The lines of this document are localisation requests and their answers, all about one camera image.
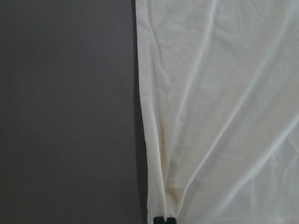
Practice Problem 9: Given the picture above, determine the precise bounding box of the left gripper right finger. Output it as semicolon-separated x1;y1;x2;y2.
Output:
165;217;177;224

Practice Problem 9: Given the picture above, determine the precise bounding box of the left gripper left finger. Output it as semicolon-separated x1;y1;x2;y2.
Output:
153;217;165;224

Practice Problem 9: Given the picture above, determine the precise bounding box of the cream long sleeve shirt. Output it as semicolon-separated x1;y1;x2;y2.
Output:
135;0;299;224

